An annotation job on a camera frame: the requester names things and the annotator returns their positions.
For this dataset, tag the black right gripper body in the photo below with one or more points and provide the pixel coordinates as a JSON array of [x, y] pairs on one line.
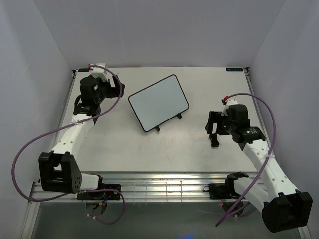
[[225, 126]]

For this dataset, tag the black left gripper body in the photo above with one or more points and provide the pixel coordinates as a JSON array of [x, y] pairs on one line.
[[106, 91]]

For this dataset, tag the black whiteboard eraser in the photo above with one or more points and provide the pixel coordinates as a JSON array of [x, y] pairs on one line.
[[214, 140]]

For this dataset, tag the white black-framed whiteboard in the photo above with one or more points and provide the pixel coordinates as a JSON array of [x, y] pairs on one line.
[[159, 103]]

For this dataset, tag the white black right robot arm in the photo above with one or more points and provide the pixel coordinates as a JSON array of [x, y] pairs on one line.
[[281, 204]]

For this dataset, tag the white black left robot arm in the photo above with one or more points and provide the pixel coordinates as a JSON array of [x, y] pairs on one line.
[[58, 168]]

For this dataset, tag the blue left corner label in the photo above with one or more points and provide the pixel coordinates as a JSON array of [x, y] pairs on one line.
[[83, 70]]

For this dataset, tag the blue corner label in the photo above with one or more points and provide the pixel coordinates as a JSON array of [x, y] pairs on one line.
[[234, 69], [83, 70]]

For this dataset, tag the blue right corner label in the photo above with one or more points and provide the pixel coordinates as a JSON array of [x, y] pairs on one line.
[[234, 69]]

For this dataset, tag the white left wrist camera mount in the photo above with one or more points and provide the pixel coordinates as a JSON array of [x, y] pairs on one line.
[[97, 72]]

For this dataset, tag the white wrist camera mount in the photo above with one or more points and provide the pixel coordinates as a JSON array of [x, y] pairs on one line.
[[227, 102], [97, 72]]

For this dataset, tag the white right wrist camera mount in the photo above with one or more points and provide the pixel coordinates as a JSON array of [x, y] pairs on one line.
[[227, 102]]

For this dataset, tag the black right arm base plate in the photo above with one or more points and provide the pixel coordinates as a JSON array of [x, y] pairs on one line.
[[219, 191]]

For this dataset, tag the aluminium table frame rail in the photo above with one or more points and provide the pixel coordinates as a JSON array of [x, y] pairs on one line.
[[156, 187]]

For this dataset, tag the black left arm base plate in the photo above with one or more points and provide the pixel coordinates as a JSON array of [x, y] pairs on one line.
[[103, 195]]

